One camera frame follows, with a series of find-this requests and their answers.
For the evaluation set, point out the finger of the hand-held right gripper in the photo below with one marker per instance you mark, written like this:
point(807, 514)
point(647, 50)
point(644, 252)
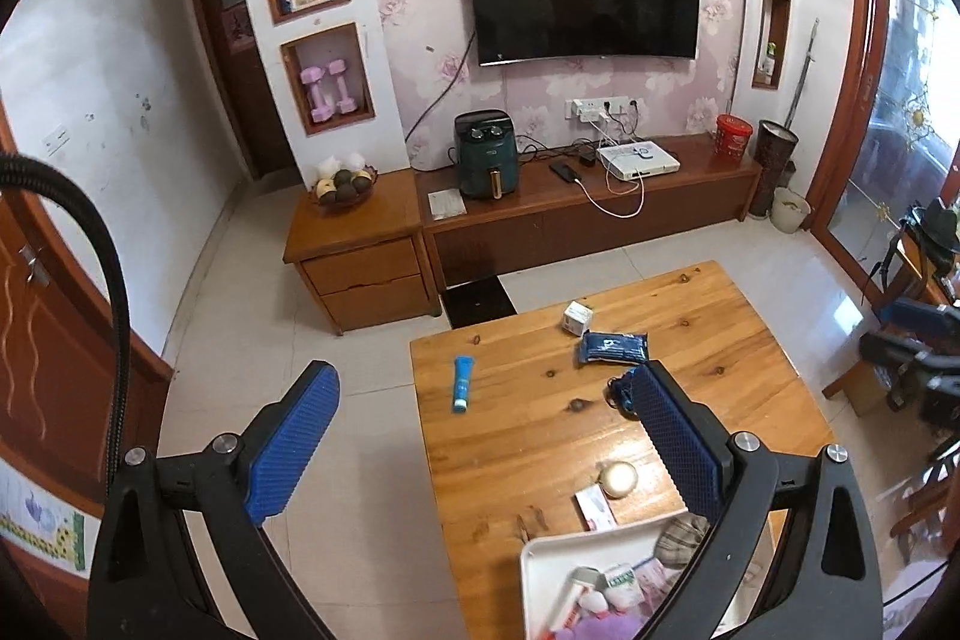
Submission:
point(900, 351)
point(919, 312)

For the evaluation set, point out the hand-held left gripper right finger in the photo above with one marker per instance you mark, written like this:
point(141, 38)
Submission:
point(679, 437)

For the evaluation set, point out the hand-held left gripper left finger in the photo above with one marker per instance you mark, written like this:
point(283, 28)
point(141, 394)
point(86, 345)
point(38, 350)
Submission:
point(292, 445)

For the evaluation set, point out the plaid fabric bow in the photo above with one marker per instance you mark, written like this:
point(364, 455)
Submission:
point(679, 539)

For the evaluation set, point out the pink tissue packet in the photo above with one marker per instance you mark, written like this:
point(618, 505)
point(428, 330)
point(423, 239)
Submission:
point(658, 580)

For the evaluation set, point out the green white medicine box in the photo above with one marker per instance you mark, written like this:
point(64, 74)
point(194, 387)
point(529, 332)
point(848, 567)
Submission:
point(621, 586)

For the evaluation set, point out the long red white box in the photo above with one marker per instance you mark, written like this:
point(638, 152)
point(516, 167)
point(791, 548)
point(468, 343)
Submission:
point(576, 599)

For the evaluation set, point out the white plastic tray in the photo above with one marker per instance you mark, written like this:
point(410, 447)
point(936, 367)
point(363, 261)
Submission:
point(547, 580)

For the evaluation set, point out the purple plush toy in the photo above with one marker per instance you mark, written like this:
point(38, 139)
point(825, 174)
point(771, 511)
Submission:
point(611, 626)

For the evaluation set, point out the round gold compact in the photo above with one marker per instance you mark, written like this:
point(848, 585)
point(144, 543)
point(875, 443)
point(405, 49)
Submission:
point(619, 479)

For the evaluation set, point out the black hat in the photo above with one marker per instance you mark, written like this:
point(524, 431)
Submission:
point(937, 224)

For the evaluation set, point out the small white flat box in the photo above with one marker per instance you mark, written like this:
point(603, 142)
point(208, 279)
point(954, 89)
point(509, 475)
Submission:
point(596, 509)

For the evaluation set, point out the blue wipes packet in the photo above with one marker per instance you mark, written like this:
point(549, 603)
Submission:
point(613, 347)

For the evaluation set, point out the small white cube box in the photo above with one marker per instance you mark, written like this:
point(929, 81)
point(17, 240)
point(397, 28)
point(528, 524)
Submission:
point(577, 317)

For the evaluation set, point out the white waste bin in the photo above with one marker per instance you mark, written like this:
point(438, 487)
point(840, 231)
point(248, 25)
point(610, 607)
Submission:
point(791, 211)

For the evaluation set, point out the blue cream tube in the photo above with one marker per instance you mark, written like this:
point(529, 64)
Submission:
point(462, 385)

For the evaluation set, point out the wooden side cabinet with drawers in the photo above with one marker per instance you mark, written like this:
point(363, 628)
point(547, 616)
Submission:
point(360, 265)

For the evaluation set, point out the tall dark patterned vase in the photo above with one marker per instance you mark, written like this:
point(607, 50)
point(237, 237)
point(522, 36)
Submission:
point(772, 168)

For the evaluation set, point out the black square glass panel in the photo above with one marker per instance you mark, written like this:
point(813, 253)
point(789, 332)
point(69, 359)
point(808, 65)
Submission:
point(480, 302)

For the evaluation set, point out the long wooden television cabinet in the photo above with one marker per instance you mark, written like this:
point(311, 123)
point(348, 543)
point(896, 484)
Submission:
point(540, 227)

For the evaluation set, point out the red tin bucket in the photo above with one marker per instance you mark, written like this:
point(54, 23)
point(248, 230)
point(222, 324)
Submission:
point(733, 138)

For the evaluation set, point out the brown wooden door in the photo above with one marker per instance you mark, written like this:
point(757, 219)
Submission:
point(60, 340)

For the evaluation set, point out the fruit bowl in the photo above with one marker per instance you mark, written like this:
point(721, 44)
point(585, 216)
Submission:
point(343, 186)

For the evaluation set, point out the long metal stick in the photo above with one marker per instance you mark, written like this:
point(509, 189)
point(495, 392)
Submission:
point(801, 74)

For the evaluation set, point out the white set-top device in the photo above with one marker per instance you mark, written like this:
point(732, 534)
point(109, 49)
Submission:
point(641, 158)

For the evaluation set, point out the white paper sheet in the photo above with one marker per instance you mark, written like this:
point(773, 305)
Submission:
point(446, 205)

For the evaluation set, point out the black phone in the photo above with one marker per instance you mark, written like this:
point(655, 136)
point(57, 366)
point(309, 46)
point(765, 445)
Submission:
point(564, 171)

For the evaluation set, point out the white green bottle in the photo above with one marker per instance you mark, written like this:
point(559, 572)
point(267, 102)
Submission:
point(766, 64)

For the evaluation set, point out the dark green air fryer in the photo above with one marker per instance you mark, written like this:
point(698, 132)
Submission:
point(484, 156)

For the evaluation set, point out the dark wooden inner door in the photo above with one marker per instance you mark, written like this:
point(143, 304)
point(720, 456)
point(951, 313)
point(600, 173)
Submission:
point(247, 70)

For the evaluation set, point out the cartoon wall poster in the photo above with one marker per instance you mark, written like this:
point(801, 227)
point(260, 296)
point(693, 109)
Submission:
point(45, 520)

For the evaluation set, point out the white wall power strip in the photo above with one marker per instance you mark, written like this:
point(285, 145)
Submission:
point(596, 109)

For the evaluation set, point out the white light switch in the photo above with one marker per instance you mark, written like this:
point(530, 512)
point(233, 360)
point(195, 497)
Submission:
point(55, 139)

